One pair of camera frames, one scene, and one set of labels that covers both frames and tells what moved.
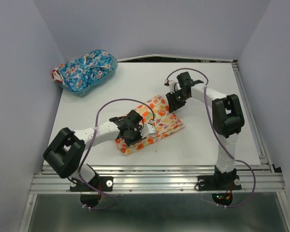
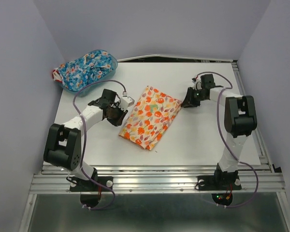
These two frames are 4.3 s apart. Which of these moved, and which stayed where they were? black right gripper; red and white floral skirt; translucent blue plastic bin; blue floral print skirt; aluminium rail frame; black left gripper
Moved: black left gripper; black right gripper
Stayed: red and white floral skirt; translucent blue plastic bin; blue floral print skirt; aluminium rail frame
